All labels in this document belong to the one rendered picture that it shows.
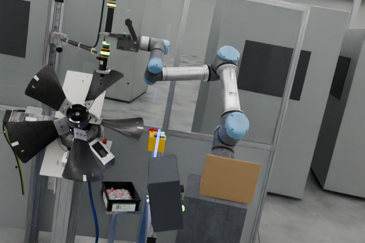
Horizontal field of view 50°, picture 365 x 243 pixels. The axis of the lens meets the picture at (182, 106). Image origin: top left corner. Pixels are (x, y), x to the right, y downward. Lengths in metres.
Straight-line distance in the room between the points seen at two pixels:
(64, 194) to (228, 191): 1.02
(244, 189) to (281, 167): 2.79
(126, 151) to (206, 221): 1.21
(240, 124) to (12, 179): 1.90
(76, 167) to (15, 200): 1.28
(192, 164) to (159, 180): 1.63
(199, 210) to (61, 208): 0.93
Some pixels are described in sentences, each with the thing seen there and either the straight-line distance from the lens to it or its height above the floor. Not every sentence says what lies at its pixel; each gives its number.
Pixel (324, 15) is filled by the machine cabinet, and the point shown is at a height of 2.12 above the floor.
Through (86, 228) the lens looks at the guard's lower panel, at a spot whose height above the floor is 0.12.
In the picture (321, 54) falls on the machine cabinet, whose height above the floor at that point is 1.72.
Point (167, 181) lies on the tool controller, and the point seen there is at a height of 1.24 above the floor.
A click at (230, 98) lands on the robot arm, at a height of 1.46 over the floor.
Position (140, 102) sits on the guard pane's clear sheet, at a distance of 2.87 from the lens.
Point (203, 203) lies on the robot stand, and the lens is 1.89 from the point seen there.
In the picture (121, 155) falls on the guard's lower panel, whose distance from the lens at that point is 2.97.
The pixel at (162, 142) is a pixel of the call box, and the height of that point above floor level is 1.05.
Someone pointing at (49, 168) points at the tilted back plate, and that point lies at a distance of 2.33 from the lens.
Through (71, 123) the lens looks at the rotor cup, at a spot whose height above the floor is 1.17.
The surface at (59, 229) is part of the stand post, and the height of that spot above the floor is 0.46.
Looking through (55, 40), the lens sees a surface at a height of 1.54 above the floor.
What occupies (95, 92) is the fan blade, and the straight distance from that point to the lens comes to 2.23.
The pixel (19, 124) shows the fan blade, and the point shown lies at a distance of 2.15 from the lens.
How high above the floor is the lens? 1.78
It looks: 12 degrees down
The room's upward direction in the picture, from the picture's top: 10 degrees clockwise
